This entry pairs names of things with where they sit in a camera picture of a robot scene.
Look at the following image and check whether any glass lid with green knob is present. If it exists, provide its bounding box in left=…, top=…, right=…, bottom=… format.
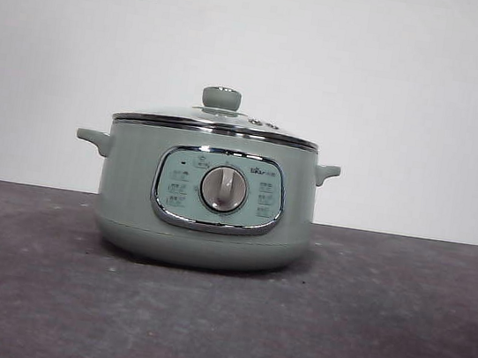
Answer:
left=111, top=71, right=325, bottom=152

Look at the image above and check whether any green electric cooking pot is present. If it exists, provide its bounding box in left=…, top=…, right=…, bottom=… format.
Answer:
left=59, top=114, right=345, bottom=288

